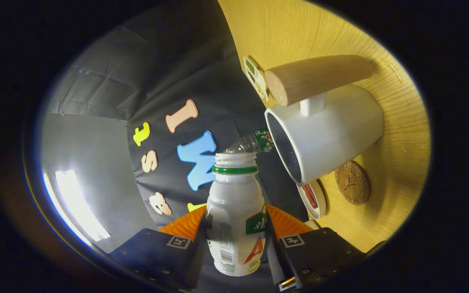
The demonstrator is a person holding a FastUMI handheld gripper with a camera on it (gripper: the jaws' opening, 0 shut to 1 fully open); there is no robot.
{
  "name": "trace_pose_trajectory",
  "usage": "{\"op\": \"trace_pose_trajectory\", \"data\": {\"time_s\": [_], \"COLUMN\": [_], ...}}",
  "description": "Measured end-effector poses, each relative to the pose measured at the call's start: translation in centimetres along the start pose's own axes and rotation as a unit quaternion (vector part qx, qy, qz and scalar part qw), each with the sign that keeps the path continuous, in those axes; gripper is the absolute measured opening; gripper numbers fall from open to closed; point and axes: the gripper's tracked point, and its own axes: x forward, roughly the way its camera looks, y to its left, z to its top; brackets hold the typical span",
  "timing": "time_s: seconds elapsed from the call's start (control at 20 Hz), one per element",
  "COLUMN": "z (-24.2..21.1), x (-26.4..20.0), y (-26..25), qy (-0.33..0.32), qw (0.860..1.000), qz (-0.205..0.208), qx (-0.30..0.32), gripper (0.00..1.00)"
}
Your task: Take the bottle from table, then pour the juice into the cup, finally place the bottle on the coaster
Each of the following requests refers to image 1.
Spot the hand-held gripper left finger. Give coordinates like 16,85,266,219
107,205,207,291

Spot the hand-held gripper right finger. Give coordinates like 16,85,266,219
264,203,367,291

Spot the white juice bottle green label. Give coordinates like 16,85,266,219
205,152,267,277

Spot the round cork coaster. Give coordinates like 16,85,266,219
334,160,371,206

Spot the white cup with wooden handle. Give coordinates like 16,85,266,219
264,55,385,186

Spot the clear water bottle green label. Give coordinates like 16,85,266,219
224,128,275,154

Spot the red meat slice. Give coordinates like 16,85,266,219
302,183,319,210

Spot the white round plate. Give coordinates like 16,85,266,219
297,179,327,220

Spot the ceiling light panel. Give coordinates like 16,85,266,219
43,170,112,245

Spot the white divided tray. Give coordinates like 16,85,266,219
243,56,269,102

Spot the wooden table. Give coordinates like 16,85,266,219
217,0,431,254

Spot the black backdrop cloth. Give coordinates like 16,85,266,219
45,0,312,228

